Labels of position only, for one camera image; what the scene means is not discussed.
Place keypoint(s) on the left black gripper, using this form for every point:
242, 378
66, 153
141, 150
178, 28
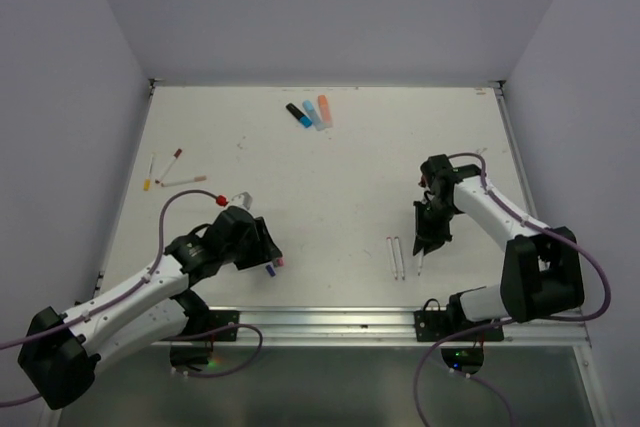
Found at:
264, 249

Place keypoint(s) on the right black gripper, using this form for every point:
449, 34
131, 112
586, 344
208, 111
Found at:
427, 236

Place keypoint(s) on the grey pen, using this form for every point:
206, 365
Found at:
398, 258

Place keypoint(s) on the pink pen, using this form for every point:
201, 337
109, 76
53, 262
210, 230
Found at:
391, 257

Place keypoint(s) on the peach capped pen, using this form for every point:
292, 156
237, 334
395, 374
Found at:
183, 181

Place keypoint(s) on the blue pen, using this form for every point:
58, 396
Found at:
419, 262

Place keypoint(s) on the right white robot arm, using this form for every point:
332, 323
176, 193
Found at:
541, 273

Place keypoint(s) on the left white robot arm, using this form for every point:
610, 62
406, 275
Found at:
65, 352

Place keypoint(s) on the brown capped pen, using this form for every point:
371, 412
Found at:
160, 176

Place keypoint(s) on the yellow capped pen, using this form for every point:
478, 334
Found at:
149, 173

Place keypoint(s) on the black blue highlighter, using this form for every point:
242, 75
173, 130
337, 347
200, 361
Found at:
298, 115

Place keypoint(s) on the light blue highlighter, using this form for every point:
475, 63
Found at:
313, 115

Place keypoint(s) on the orange highlighter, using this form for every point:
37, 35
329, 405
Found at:
325, 112

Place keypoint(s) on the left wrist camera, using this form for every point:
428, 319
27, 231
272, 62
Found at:
243, 200

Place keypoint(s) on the aluminium mounting rail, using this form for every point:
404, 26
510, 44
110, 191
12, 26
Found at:
389, 326

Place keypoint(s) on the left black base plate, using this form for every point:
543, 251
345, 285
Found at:
220, 327

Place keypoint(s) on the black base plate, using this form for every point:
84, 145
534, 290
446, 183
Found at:
434, 325
220, 327

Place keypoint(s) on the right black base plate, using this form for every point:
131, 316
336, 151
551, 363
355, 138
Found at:
434, 325

